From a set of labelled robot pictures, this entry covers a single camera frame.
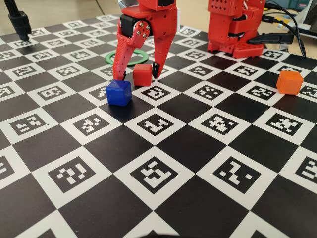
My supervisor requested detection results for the blue cube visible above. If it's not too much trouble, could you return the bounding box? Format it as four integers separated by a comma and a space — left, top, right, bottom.
106, 79, 132, 107

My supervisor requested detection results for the orange cube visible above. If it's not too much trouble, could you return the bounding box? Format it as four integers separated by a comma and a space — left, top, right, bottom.
276, 70, 304, 96

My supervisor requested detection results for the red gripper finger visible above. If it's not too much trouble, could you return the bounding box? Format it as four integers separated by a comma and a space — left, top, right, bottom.
151, 32, 175, 79
113, 21, 151, 80

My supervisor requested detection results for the green ring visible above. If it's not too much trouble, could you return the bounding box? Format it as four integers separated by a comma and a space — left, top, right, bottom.
105, 49, 149, 67

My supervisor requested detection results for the red cube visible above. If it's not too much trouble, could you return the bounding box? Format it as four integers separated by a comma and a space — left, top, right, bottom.
133, 64, 153, 87

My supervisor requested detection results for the black clamp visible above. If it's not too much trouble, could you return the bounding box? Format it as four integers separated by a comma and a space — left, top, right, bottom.
247, 33, 295, 46

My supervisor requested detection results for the black cable with plug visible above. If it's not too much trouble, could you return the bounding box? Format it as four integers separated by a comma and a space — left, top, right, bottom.
262, 14, 298, 34

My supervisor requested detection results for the red gripper body black motor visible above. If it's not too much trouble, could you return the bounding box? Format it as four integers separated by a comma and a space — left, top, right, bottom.
118, 6, 178, 39

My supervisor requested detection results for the black white marker checkerboard mat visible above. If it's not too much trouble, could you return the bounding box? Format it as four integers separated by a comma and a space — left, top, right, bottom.
0, 14, 317, 238

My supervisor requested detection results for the black tripod leg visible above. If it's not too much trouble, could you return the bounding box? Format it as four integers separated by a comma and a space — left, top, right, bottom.
4, 0, 32, 42

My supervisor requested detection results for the teal box with red label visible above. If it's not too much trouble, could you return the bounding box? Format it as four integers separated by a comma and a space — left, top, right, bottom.
272, 0, 309, 10

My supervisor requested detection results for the thick black cable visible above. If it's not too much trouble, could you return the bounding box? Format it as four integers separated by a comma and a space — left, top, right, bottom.
264, 0, 308, 57

